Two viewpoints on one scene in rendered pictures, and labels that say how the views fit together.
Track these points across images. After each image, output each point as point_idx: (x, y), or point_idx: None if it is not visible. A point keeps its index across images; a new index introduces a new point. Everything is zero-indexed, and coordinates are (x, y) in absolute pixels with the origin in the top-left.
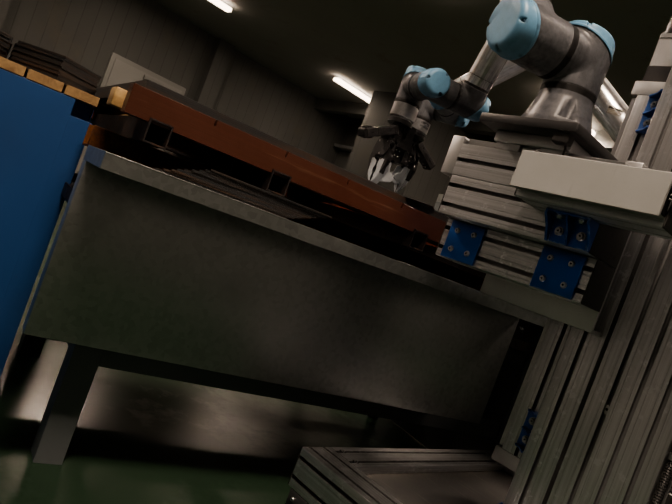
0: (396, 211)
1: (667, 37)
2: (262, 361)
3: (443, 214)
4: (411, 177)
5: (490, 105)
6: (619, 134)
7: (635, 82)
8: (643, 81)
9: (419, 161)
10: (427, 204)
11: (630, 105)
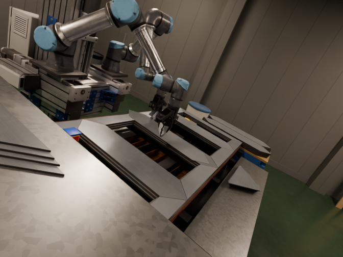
0: None
1: None
2: None
3: (121, 101)
4: (158, 125)
5: (136, 70)
6: (92, 54)
7: (97, 39)
8: (96, 37)
9: (165, 119)
10: (130, 110)
11: (94, 45)
